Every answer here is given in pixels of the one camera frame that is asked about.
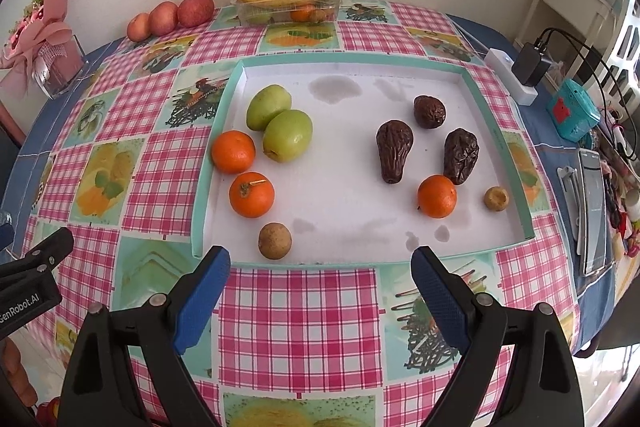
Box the white tray with teal rim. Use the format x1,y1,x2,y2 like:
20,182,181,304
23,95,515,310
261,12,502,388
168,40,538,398
191,52,536,265

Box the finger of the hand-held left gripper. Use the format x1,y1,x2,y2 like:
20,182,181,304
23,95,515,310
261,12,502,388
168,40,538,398
22,227,75,278
0,214,15,253

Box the orange with stem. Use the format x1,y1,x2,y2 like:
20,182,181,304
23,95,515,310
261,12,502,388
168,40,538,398
228,172,276,219

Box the assorted small clutter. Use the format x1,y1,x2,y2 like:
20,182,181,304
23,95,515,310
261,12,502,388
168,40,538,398
600,117,640,258

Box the pink wrapped flower bouquet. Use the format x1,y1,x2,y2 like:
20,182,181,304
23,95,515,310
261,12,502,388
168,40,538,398
0,0,73,72

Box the black charger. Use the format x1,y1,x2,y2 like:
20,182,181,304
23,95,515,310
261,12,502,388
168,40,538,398
511,38,551,86

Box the pink checked printed tablecloth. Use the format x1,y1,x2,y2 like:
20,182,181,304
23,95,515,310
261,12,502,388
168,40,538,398
22,1,581,427

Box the black cable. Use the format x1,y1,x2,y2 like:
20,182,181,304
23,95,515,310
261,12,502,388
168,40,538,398
535,27,640,142

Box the dark wrinkled passion fruit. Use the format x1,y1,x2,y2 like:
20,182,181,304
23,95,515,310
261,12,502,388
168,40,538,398
413,95,447,130

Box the teal box with red label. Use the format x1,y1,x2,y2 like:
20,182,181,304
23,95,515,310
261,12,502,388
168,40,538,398
546,79,601,142

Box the person's left hand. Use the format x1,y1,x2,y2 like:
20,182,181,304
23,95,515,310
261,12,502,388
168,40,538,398
0,342,38,408

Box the red apple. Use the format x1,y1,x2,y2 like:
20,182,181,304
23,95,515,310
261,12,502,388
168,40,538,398
126,13,152,42
149,2,180,36
177,0,216,28

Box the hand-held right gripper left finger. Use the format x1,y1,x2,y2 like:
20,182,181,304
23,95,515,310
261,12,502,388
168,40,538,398
57,245,232,427

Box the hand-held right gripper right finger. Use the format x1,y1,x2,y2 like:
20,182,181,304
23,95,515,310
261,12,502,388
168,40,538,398
411,245,585,427

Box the grey phone stand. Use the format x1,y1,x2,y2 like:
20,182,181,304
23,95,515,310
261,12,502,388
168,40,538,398
556,166,585,258

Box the black smartphone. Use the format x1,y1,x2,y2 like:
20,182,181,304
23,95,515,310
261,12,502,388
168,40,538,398
578,148,608,275

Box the white power strip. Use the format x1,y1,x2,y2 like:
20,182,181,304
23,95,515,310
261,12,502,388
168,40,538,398
484,48,538,106

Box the white lattice frame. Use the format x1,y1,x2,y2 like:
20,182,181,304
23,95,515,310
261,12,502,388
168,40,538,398
600,0,640,108

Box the clear plastic container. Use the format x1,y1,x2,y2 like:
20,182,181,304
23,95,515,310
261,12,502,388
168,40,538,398
234,0,346,26

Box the dark brown avocado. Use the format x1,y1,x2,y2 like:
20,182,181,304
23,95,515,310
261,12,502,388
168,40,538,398
376,120,415,185
443,128,480,186

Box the large brown round fruit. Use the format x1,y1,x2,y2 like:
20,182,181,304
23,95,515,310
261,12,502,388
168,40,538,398
258,223,293,261

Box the green apple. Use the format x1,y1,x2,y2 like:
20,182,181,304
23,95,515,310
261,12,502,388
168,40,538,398
246,84,292,132
262,108,314,164

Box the small brown round fruit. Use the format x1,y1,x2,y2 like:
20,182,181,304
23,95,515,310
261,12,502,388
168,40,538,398
483,186,510,212

